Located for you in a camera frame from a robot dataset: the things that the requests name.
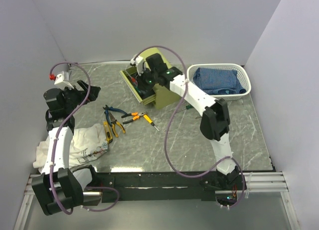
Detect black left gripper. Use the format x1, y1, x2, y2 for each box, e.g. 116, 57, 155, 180
59, 80, 100, 113

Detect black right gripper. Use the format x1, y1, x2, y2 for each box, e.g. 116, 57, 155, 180
133, 67, 158, 93

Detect red blue screwdriver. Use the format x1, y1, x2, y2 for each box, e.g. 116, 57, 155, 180
125, 71, 138, 87

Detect green metal drawer cabinet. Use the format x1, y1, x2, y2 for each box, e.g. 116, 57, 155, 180
120, 47, 180, 110

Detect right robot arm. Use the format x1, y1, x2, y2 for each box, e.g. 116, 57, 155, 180
131, 53, 240, 190

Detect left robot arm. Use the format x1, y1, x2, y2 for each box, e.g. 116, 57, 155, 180
31, 80, 101, 216

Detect orange black pliers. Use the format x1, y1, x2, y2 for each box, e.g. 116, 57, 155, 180
121, 112, 147, 124

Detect yellow black pliers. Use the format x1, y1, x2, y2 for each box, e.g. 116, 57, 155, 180
109, 112, 126, 138

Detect yellow utility knife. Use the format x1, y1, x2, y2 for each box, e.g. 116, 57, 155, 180
103, 121, 113, 144

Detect long green screwdriver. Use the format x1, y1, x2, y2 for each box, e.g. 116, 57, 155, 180
178, 105, 193, 112

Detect blue checkered cloth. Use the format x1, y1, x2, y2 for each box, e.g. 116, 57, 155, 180
193, 67, 246, 96

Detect white plastic basket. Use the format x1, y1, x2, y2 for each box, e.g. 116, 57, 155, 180
187, 63, 251, 101

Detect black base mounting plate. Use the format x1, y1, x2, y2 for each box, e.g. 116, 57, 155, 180
86, 170, 247, 206

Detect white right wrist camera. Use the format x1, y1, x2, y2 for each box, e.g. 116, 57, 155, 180
130, 55, 148, 76

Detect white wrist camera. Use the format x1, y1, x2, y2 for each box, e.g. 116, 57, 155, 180
130, 55, 148, 76
49, 71, 73, 90

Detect blue handled pliers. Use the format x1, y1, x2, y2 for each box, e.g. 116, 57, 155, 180
103, 105, 127, 126

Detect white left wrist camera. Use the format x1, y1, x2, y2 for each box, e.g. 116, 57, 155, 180
49, 71, 73, 90

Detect yellow handled screwdriver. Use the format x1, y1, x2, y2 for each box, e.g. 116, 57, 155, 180
143, 114, 159, 131

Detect aluminium frame rail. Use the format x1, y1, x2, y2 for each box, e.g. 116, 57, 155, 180
23, 171, 290, 196

